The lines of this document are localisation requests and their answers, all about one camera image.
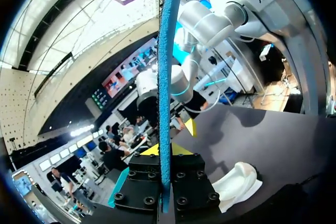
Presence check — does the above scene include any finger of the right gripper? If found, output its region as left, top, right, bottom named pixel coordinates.
left=184, top=118, right=198, bottom=138

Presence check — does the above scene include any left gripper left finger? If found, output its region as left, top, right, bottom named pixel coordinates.
left=113, top=144, right=161, bottom=212

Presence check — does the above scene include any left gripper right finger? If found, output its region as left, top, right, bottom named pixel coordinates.
left=171, top=142, right=222, bottom=212

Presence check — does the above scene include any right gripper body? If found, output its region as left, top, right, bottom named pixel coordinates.
left=136, top=94, right=158, bottom=130

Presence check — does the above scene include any white shoe with navy mark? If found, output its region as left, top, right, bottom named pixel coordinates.
left=211, top=161, right=264, bottom=214

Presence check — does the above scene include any person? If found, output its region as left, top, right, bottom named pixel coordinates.
left=50, top=167, right=93, bottom=215
left=175, top=89, right=210, bottom=131
left=98, top=141, right=131, bottom=172

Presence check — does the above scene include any white cable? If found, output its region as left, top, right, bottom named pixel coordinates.
left=183, top=84, right=222, bottom=114

